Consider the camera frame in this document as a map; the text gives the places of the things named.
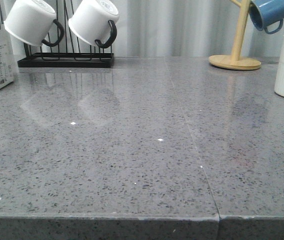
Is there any right white hanging mug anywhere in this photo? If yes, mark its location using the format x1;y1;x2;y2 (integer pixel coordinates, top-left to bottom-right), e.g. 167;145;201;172
68;0;120;49

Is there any left white hanging mug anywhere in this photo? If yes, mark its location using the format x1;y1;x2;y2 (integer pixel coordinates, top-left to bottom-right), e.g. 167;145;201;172
3;0;65;47

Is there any blue enamel mug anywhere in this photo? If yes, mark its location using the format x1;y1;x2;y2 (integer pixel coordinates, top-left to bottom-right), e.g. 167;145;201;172
249;0;284;35

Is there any black wire mug rack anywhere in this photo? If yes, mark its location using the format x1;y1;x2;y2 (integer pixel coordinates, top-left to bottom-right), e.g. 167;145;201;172
17;0;117;68

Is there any white hanging mug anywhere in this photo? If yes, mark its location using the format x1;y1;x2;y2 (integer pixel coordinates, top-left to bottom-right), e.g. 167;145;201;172
3;0;65;47
68;0;120;49

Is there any wooden mug tree stand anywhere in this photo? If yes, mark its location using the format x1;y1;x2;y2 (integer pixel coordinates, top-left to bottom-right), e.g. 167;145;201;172
208;0;261;71

